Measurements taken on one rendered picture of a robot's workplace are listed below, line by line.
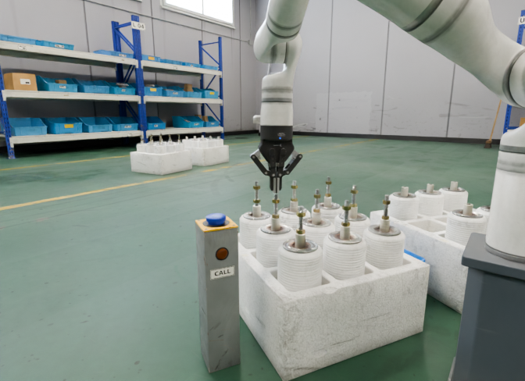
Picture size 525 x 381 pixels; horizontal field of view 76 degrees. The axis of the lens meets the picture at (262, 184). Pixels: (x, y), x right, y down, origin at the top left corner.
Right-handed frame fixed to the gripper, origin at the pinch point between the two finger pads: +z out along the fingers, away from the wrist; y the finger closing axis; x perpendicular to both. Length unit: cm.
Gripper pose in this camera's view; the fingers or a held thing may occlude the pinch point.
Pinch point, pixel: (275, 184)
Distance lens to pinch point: 79.9
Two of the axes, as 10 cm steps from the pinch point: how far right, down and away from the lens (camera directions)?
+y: 9.8, -0.3, 1.8
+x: -1.8, -2.1, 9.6
